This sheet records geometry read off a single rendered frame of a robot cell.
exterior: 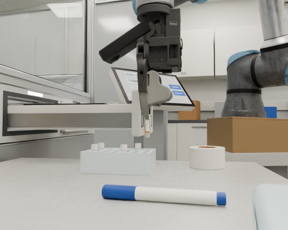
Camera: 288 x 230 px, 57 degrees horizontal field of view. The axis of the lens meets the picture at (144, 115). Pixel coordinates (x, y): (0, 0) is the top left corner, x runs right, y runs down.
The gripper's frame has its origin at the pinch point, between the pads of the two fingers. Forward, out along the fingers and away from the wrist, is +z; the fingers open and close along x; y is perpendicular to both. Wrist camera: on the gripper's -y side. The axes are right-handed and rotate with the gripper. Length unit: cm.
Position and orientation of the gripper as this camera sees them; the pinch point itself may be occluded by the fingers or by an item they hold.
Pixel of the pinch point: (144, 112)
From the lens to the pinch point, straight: 52.5
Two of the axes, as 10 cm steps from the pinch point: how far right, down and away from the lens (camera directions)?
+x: 1.8, 0.3, 9.8
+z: 0.0, 10.0, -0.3
